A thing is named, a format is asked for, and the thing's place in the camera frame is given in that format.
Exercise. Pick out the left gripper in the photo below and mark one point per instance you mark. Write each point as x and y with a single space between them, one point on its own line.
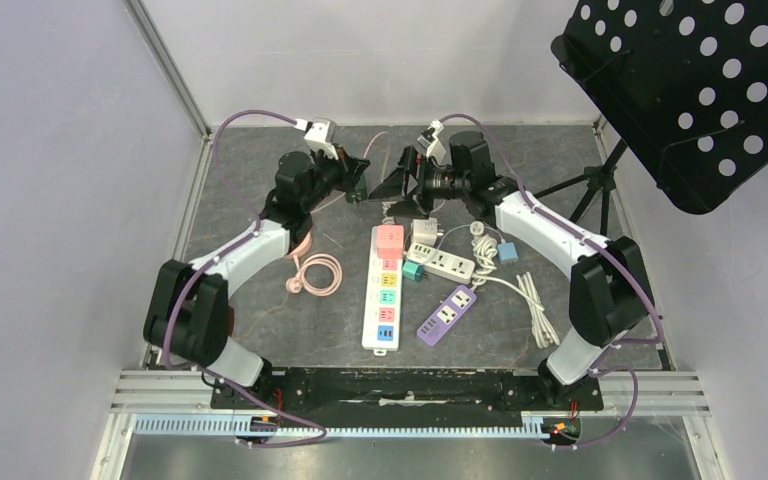
355 168

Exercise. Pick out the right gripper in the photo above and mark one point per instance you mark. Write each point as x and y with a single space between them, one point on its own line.
408 175

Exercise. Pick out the pink cube socket adapter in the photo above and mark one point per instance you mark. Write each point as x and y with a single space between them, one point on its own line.
389 242

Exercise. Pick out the round pink socket hub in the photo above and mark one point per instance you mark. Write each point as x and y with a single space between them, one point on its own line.
303 247

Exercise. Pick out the white multicolour power strip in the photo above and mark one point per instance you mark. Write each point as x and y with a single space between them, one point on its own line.
382 308

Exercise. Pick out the blue usb charger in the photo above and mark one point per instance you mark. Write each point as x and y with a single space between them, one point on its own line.
507 253

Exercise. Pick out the dark green cube adapter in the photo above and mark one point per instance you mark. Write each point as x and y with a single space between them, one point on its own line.
359 193

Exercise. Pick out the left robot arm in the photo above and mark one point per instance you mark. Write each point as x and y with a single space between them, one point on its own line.
189 312

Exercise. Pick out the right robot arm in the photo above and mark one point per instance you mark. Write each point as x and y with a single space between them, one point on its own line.
610 293

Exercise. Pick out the white cube adapter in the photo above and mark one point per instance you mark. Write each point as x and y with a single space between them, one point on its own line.
425 231

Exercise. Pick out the white usb power strip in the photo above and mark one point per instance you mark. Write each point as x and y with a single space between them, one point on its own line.
443 264

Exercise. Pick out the teal usb charger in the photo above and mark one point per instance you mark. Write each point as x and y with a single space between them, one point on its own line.
413 271

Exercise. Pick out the purple power strip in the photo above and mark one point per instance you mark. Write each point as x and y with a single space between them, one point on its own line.
444 318

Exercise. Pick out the black music stand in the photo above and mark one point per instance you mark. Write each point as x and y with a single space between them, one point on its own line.
683 83

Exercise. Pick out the white cable plug bundle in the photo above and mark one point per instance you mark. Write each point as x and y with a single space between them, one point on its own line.
388 218

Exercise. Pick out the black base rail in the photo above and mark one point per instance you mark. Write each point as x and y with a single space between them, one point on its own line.
333 398

